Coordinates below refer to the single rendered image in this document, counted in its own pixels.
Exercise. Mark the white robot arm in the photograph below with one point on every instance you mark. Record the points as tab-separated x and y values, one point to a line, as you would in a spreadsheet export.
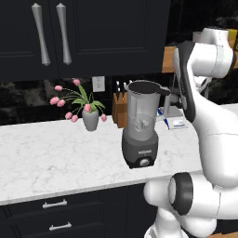
217	139

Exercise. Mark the dark drawer front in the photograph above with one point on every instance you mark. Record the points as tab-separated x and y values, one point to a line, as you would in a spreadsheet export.
86	224
83	201

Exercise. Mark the grey vase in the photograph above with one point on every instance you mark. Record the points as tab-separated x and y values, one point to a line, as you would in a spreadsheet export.
90	121

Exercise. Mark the white wall socket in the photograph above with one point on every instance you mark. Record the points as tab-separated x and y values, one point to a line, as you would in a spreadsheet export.
98	84

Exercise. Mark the white and blue flat object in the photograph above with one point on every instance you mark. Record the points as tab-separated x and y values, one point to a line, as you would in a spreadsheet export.
179	124

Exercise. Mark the grey blender with clear jug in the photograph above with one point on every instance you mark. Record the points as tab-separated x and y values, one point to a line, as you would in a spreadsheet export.
139	145

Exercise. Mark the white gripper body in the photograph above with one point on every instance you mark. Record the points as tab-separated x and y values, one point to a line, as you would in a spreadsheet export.
204	83

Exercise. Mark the dark cabinet panel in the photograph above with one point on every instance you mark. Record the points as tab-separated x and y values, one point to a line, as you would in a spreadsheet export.
124	210

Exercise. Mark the dark cupboard door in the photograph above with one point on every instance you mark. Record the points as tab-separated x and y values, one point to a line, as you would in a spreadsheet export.
117	34
18	37

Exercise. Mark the pink tulip bunch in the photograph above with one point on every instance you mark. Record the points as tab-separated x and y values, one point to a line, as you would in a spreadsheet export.
83	99

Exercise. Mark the wooden knife block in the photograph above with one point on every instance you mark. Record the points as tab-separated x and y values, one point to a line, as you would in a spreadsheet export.
118	111

